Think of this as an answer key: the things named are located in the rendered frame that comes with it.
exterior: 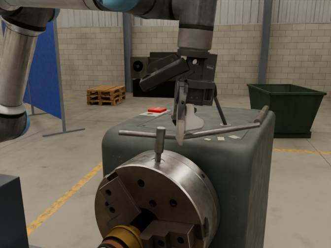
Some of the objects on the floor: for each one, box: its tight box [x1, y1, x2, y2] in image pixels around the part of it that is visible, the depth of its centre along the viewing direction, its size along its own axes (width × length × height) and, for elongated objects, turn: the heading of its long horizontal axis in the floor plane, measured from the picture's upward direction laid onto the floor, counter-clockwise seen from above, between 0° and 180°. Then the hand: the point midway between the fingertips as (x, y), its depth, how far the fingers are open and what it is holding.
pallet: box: [86, 86, 126, 106], centre depth 881 cm, size 125×86×44 cm
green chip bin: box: [247, 84, 327, 138], centre depth 543 cm, size 134×94×85 cm
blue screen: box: [1, 19, 85, 137], centre depth 669 cm, size 412×80×235 cm, turn 40°
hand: (175, 135), depth 69 cm, fingers open, 14 cm apart
